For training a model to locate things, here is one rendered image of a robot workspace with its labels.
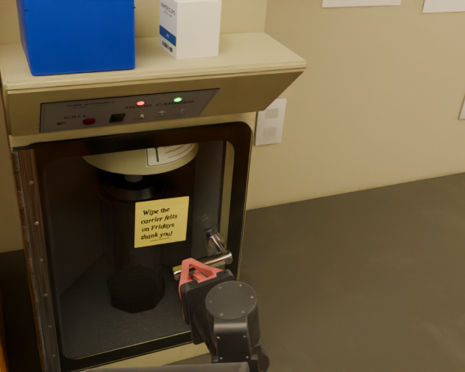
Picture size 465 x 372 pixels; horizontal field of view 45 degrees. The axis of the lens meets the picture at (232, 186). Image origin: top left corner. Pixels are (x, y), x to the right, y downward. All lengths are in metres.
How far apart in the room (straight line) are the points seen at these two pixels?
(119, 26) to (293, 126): 0.87
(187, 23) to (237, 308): 0.30
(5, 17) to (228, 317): 0.39
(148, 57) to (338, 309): 0.71
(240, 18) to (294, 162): 0.75
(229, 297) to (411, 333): 0.60
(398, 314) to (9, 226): 0.83
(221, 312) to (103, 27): 0.31
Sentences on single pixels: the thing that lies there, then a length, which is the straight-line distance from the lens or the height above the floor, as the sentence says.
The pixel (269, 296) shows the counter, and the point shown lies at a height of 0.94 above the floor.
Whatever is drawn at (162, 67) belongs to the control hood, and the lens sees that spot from 0.59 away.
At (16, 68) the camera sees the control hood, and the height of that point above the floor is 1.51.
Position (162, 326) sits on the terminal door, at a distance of 0.93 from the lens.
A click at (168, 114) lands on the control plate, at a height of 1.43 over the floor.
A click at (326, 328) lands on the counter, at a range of 1.12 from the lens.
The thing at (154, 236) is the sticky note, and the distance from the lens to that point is 0.81.
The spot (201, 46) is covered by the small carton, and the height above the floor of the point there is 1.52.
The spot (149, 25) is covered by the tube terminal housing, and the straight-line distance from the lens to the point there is 0.69.
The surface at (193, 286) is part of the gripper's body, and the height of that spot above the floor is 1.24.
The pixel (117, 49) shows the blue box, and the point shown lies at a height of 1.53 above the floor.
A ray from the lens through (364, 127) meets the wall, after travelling 1.50.
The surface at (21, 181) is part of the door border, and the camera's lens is 0.73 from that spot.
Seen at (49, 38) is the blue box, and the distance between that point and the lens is 0.56.
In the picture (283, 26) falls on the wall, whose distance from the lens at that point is 1.27.
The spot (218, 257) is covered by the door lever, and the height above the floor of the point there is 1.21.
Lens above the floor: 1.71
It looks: 31 degrees down
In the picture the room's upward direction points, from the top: 5 degrees clockwise
